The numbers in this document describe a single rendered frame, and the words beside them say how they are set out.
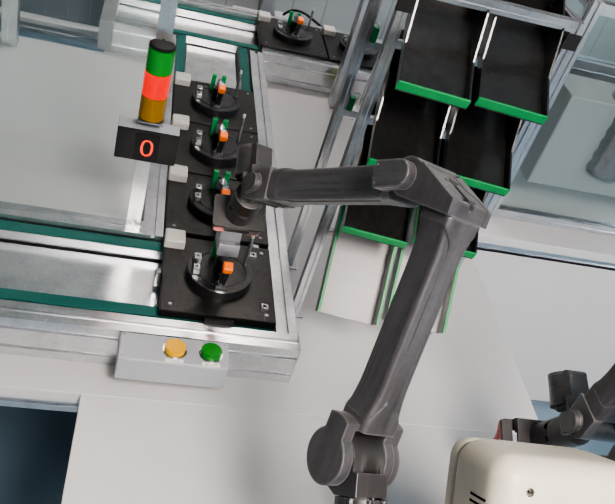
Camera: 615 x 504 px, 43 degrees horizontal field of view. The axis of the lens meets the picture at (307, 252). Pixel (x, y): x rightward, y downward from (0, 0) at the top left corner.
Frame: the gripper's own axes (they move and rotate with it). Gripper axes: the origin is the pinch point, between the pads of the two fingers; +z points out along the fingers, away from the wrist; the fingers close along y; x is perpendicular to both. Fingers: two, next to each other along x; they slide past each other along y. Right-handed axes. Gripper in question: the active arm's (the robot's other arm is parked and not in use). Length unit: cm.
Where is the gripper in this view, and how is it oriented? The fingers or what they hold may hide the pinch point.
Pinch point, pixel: (231, 226)
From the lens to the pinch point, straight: 159.1
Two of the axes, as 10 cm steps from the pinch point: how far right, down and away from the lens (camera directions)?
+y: -9.6, -1.2, -2.5
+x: -0.5, 9.6, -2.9
